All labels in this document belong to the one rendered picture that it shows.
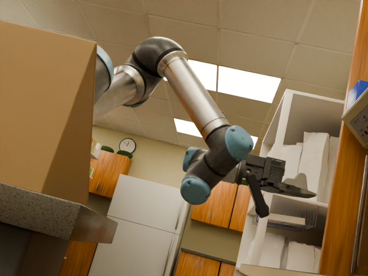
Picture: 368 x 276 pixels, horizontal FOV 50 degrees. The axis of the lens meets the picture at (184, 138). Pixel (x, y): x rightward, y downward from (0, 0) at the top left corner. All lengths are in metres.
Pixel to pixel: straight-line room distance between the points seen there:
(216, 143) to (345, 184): 0.67
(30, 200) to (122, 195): 5.66
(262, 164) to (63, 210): 0.73
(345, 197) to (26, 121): 1.16
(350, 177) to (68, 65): 1.14
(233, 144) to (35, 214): 0.55
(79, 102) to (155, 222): 5.46
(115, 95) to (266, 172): 0.44
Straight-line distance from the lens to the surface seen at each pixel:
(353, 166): 1.51
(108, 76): 0.79
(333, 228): 1.45
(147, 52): 1.12
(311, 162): 2.44
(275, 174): 1.08
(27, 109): 0.55
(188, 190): 0.96
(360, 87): 1.42
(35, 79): 0.57
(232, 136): 0.90
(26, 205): 0.46
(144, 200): 6.03
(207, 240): 6.58
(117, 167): 6.57
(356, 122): 1.42
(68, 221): 0.45
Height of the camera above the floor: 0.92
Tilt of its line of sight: 16 degrees up
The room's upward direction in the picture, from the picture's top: 15 degrees clockwise
